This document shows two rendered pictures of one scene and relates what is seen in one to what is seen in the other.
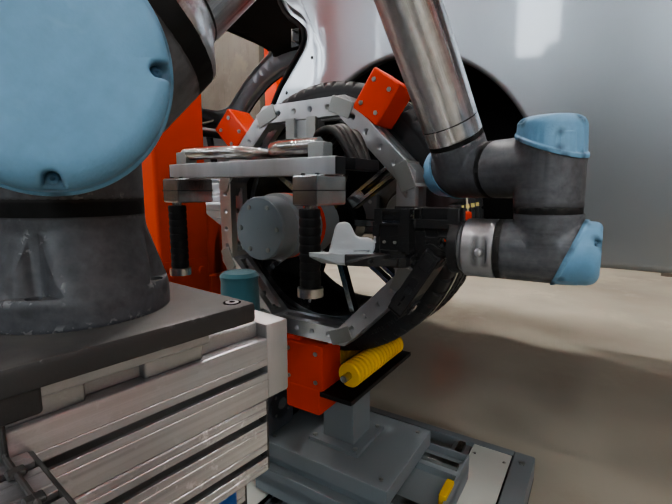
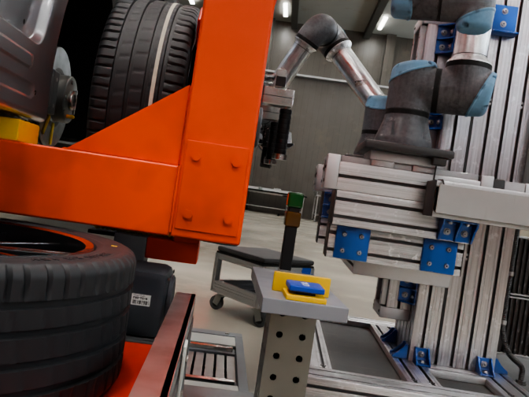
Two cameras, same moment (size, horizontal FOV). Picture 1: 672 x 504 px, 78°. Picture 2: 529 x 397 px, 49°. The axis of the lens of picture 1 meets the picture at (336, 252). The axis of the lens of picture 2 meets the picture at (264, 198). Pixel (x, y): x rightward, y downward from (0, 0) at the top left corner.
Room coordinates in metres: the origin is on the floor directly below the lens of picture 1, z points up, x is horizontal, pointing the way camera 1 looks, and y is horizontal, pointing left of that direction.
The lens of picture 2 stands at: (1.88, 1.66, 0.65)
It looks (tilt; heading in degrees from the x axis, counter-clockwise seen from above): 1 degrees down; 233
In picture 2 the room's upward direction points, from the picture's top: 8 degrees clockwise
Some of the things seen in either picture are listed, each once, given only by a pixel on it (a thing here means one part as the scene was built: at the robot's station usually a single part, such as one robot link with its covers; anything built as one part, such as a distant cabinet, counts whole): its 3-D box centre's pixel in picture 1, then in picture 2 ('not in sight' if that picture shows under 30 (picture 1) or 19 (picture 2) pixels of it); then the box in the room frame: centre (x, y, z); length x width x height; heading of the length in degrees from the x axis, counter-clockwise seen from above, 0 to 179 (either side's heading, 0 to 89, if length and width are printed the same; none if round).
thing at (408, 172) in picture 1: (310, 223); not in sight; (0.97, 0.06, 0.85); 0.54 x 0.07 x 0.54; 57
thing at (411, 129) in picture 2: not in sight; (404, 130); (0.68, 0.62, 0.87); 0.15 x 0.15 x 0.10
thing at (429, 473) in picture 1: (363, 470); not in sight; (1.08, -0.08, 0.13); 0.50 x 0.36 x 0.10; 57
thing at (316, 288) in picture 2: not in sight; (304, 289); (1.11, 0.80, 0.47); 0.07 x 0.07 x 0.02; 57
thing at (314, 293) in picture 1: (310, 250); (272, 142); (0.68, 0.04, 0.83); 0.04 x 0.04 x 0.16
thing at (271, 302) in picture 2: not in sight; (292, 290); (1.01, 0.65, 0.44); 0.43 x 0.17 x 0.03; 57
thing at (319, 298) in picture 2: not in sight; (303, 295); (1.11, 0.80, 0.45); 0.08 x 0.08 x 0.01; 57
